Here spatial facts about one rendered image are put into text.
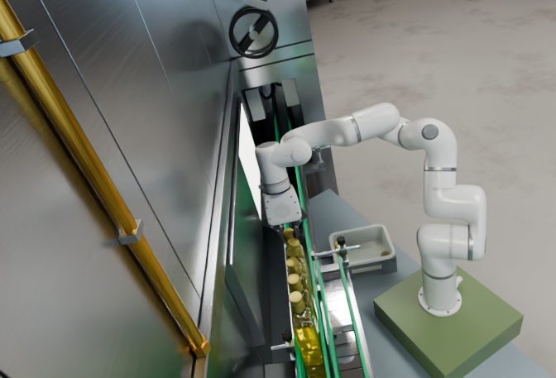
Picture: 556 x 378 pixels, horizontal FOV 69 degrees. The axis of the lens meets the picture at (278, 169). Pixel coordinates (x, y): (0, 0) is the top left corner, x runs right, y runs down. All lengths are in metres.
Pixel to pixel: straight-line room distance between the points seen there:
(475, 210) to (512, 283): 1.45
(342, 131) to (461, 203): 0.36
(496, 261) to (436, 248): 1.50
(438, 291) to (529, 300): 1.26
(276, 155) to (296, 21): 0.90
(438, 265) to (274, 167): 0.53
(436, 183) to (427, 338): 0.47
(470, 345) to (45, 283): 1.14
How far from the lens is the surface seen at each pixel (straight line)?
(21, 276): 0.41
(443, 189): 1.17
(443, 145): 1.15
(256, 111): 2.14
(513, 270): 2.65
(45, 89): 0.46
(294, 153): 1.07
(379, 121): 1.12
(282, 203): 1.14
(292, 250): 1.16
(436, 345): 1.34
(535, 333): 2.43
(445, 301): 1.36
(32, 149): 0.45
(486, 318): 1.40
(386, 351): 1.43
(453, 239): 1.17
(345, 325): 1.33
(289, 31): 1.87
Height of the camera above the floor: 2.00
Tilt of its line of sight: 35 degrees down
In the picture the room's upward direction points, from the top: 15 degrees counter-clockwise
